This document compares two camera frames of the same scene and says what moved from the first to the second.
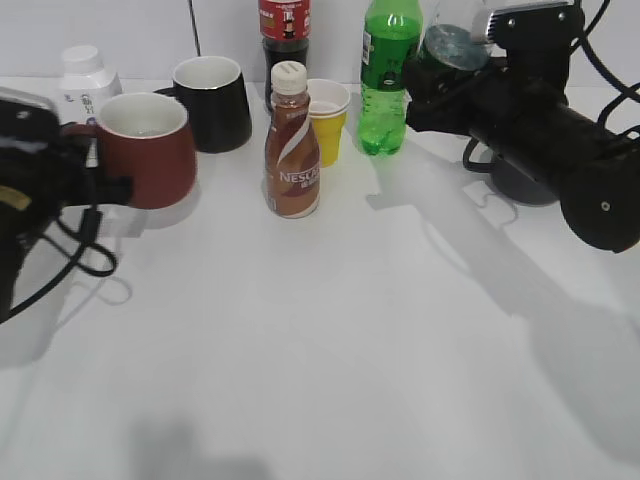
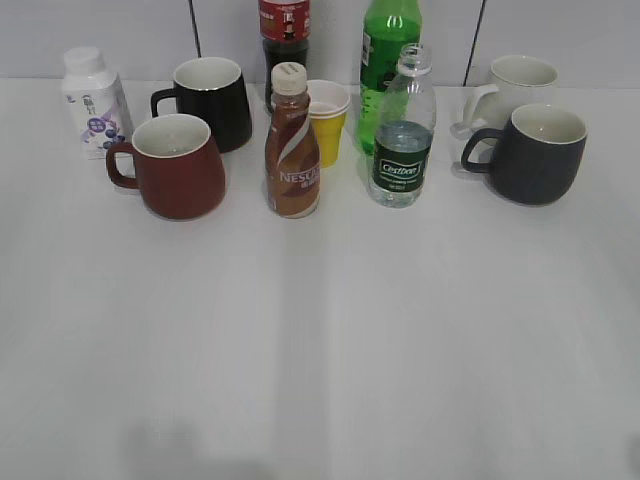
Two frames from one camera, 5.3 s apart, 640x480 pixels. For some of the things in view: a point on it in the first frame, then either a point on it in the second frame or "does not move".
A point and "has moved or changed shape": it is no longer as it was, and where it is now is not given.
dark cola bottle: x=284 y=27 does not move
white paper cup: x=327 y=99 does not move
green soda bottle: x=391 y=28 does not move
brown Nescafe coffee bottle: x=292 y=167 does not move
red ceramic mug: x=147 y=137 has moved or changed shape
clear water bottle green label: x=456 y=32 -> x=405 y=132
